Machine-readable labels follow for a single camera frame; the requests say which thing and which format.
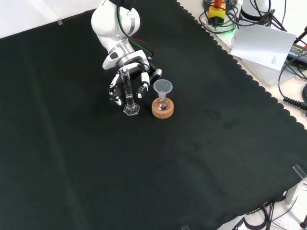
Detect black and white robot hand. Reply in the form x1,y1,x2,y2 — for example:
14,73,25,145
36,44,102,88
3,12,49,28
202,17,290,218
102,47,163,106

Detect clear glass graduated cylinder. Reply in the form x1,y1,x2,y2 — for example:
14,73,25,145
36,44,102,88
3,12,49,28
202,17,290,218
119,68,141,117

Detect clear plastic funnel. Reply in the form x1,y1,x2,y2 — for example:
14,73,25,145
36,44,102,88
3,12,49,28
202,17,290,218
153,79,173,100

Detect small round-bottom glass flask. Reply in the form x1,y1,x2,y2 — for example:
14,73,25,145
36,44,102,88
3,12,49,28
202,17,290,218
155,92,170,111

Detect yellow stop button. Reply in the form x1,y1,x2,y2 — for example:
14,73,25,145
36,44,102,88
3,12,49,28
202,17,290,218
207,0,227,25

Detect black bench cloth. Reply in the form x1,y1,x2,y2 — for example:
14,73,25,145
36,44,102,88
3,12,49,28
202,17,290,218
0,0,307,230

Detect pale board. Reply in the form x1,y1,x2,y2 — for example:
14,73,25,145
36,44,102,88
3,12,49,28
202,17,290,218
229,21,297,71

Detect black power adapter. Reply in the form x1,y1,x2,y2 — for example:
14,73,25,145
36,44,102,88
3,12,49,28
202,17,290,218
286,44,307,64

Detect green cable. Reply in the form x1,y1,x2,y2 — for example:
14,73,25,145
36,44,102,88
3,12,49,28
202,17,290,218
117,5,154,58

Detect round cork ring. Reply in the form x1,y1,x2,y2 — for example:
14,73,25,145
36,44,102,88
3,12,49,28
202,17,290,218
151,98,175,119

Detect black cables around stop button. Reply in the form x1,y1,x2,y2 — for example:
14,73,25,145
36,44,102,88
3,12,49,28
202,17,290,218
198,0,242,35

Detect coiled black cable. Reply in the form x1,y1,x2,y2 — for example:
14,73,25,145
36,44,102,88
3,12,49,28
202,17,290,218
277,58,307,111

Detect black floor cables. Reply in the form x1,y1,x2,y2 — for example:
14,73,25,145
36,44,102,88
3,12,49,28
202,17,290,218
231,201,307,230

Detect aluminium bracket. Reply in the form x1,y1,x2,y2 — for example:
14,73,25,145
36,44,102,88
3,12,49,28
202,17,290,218
284,178,307,205

